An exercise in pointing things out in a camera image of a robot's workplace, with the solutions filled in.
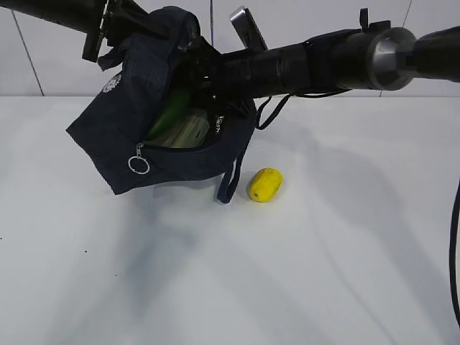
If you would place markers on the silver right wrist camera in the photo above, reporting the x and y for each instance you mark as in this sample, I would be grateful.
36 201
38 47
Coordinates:
245 26

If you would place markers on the glass container with green lid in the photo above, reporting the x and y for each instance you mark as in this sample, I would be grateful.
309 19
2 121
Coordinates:
189 132

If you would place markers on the dark navy lunch bag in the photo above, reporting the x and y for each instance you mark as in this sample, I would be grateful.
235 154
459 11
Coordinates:
112 130

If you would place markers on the green cucumber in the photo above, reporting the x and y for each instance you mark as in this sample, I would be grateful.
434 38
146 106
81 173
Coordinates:
175 105

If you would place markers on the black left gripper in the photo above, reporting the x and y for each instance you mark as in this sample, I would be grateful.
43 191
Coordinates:
115 21

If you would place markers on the yellow lemon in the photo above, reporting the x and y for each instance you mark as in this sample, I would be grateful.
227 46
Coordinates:
265 185

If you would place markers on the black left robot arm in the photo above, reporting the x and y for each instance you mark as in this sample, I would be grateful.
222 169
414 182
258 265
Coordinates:
73 14

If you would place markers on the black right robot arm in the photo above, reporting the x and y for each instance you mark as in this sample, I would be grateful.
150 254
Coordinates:
377 58

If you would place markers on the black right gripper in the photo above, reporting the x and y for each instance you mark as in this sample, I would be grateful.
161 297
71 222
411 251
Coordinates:
218 80

